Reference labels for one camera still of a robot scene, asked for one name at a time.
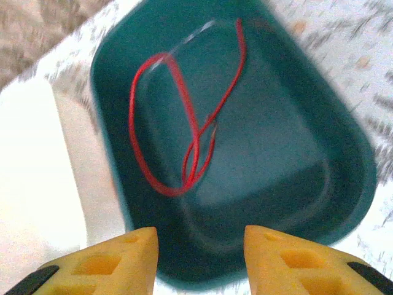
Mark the teal plastic bin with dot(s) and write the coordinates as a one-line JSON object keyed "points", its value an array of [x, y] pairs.
{"points": [[276, 123]]}

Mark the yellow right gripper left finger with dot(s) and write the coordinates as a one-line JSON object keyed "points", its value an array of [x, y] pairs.
{"points": [[101, 270]]}

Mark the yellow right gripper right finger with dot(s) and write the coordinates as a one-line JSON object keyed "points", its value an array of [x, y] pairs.
{"points": [[294, 270]]}

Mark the white plastic bin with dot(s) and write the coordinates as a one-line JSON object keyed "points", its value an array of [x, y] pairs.
{"points": [[30, 153]]}

